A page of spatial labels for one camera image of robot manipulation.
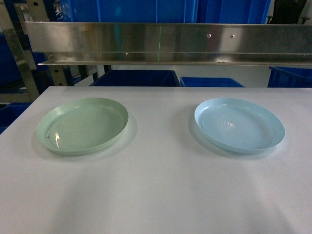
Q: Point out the blue bin lower middle right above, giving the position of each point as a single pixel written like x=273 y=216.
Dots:
x=209 y=82

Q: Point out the blue bin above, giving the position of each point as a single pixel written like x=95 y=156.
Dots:
x=138 y=78
x=9 y=71
x=142 y=11
x=287 y=77
x=233 y=11
x=209 y=82

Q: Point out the blue bin lower centre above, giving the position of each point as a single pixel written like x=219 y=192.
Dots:
x=138 y=78

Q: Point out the light green plastic plate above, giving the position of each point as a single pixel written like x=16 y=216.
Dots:
x=83 y=126

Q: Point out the light blue plastic plate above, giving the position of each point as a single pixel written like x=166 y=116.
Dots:
x=238 y=125

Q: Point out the blue bin upper right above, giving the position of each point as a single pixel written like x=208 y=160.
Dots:
x=233 y=11

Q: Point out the blue bin upper left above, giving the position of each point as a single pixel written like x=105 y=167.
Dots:
x=142 y=11

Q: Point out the blue bin far right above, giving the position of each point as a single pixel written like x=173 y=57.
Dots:
x=287 y=77

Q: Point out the blue bin far left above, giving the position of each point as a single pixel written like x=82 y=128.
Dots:
x=9 y=71

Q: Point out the stainless steel shelf rail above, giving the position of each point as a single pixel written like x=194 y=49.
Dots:
x=82 y=43

